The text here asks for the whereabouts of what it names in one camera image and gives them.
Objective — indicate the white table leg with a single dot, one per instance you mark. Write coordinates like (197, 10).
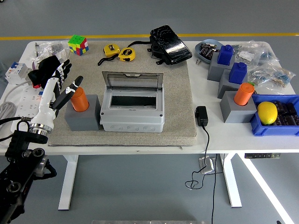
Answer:
(231, 182)
(67, 182)

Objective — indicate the blue plastic bin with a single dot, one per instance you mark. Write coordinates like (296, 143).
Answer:
(273, 130)

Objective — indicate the small green object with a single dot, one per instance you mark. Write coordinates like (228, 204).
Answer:
(251, 83)

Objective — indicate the large colourful puzzle cube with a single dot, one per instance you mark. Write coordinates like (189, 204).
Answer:
(78, 45)

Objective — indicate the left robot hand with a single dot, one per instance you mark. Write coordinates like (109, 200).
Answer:
(44, 114)

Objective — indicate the grey block holder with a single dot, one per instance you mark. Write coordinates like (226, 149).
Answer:
(236, 113)
(227, 87)
(216, 70)

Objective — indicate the grey block with round hole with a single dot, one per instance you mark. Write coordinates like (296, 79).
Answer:
(81, 121)

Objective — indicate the orange cylinder battery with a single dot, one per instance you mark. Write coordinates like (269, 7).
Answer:
(80, 102)
(243, 95)

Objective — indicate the white blue circuit breaker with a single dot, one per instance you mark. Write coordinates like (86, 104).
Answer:
(16, 73)

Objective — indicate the black power adapter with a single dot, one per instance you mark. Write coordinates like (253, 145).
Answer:
(201, 116)

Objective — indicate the black capacitors pile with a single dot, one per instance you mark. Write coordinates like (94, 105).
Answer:
(286, 114)

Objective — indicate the smoked transparent box lid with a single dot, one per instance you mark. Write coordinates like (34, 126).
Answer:
(133, 81)

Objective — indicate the white power strip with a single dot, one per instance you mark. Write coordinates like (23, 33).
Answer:
(23, 105)

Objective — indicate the yellow tape measure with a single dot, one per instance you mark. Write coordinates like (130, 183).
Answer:
(111, 50)
(126, 54)

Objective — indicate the clear bag of resistors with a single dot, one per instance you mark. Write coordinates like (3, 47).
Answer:
(278, 77)

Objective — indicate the clear bag blue parts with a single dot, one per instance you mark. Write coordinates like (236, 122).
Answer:
(266, 56)

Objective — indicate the black capacitor pack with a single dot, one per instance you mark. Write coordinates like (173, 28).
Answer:
(205, 50)

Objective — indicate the clear bags small parts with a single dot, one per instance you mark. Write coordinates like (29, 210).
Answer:
(50, 47)

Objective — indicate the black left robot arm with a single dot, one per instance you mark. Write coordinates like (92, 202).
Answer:
(21, 144)

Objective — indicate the black cloth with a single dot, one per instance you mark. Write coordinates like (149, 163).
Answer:
(44, 67)

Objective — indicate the grey plastic junction box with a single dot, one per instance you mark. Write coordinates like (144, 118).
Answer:
(133, 121)

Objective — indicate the grey-brown mat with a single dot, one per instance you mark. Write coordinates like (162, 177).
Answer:
(175, 93)

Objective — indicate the yellow lemon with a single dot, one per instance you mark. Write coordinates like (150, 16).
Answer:
(267, 113)

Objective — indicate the blue-grey dish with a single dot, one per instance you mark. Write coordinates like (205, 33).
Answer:
(197, 50)

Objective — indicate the thin metal pen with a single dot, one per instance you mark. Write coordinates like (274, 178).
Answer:
(36, 49)

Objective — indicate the clear bag white parts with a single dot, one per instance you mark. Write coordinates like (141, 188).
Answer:
(245, 55)

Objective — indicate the black table control panel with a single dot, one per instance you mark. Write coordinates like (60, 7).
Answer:
(262, 156)

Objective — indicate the blue bottle-shaped block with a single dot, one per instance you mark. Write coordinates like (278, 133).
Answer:
(237, 74)
(225, 56)

